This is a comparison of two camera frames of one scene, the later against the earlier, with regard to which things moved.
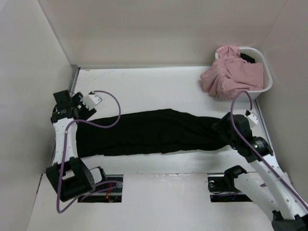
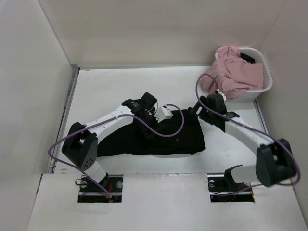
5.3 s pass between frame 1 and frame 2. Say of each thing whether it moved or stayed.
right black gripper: moved
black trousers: moved
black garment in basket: stayed
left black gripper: moved
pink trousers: stayed
